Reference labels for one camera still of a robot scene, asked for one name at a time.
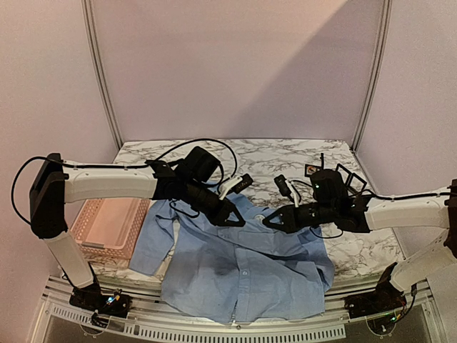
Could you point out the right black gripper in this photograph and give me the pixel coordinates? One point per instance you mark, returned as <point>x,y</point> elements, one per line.
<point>290,216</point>

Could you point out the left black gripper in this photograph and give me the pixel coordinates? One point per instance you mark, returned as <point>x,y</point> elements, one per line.
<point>221,216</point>

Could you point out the orange portrait round brooch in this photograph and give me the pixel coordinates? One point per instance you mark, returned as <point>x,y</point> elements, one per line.
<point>312,169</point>

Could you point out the blue button-up shirt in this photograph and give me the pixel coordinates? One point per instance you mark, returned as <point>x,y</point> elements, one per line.
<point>236,274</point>

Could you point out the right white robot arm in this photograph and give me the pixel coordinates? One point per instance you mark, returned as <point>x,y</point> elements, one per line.
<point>365,212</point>

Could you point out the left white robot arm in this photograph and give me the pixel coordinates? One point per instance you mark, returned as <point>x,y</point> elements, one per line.
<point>59,183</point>

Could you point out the pink plastic basket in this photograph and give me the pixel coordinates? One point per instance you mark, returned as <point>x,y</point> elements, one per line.
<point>110,227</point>

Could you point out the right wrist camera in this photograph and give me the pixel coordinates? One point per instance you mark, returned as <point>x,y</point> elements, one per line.
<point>287,189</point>

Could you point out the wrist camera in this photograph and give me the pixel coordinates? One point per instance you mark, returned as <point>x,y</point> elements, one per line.
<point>234,185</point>
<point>287,189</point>

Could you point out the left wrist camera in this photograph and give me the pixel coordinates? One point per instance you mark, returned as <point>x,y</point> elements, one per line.
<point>234,185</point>

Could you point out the upright black frame box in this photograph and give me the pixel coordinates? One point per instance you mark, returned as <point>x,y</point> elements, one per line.
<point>320,166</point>

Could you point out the open black frame box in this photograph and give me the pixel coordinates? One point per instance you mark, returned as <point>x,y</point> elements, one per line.
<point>354,183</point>

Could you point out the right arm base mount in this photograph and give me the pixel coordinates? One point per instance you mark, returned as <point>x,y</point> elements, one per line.
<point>383,307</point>

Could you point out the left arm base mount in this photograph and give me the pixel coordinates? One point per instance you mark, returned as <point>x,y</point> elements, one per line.
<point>103,306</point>

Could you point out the right aluminium corner post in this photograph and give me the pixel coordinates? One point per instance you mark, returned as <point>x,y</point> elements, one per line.
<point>377,60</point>

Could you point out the aluminium corner post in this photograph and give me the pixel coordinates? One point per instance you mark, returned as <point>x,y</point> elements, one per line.
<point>100,75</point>
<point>377,60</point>

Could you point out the left aluminium corner post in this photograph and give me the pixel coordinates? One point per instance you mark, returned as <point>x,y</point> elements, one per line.
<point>100,75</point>

